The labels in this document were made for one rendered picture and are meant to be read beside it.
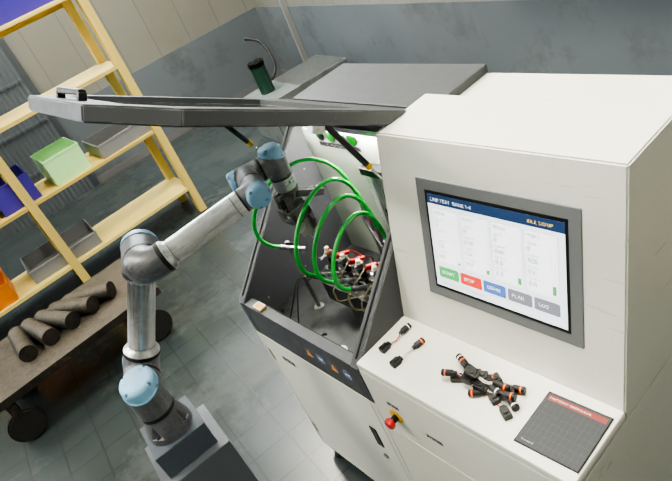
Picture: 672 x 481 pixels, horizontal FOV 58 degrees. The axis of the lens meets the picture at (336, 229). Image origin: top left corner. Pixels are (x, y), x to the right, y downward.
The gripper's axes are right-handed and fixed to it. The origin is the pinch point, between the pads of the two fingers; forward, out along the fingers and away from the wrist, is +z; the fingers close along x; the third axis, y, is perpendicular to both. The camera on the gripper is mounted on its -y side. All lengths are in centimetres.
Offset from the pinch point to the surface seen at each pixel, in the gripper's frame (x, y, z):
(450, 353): 58, 8, 21
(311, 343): 11.7, 24.4, 24.7
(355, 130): 6.0, -26.5, -24.6
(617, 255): 103, -7, -17
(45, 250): -378, 43, 87
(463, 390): 69, 16, 21
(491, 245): 72, -5, -12
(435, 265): 52, -2, -1
